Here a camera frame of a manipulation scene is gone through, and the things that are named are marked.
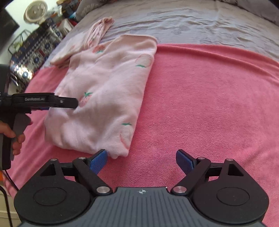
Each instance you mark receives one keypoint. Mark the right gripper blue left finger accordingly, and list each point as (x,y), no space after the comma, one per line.
(87,170)

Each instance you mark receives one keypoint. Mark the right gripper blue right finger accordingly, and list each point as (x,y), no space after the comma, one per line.
(195,170)

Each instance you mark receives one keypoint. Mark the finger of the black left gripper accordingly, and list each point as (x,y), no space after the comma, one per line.
(65,102)

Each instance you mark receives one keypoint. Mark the pink strawberry print shirt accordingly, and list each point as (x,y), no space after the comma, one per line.
(109,81)

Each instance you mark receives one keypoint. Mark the pink strawberry pants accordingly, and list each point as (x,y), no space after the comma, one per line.
(82,41)

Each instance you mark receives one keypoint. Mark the person left hand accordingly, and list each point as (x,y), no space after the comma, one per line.
(8,132)

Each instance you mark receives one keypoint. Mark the blue patterned storage bag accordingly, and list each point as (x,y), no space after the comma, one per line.
(33,53)

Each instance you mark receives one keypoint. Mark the pink red towel blanket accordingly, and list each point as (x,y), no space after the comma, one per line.
(209,100)

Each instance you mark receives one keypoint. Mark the white round desk fan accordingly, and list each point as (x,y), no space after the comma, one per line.
(35,12)

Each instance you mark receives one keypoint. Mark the lilac butterfly bed sheet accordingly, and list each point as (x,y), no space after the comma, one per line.
(197,22)

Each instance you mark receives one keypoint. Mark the grey quilted comforter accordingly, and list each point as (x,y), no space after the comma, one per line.
(264,9)

